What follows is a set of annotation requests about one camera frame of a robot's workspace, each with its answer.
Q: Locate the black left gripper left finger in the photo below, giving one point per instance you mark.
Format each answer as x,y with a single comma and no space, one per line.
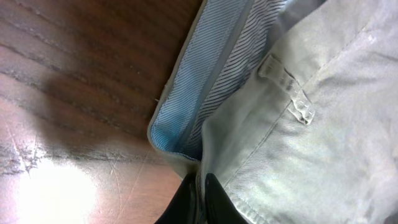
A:
183,206

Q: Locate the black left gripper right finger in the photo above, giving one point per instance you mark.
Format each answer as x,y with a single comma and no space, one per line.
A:
219,208

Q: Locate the khaki green shorts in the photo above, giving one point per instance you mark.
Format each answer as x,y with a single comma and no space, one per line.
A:
292,105

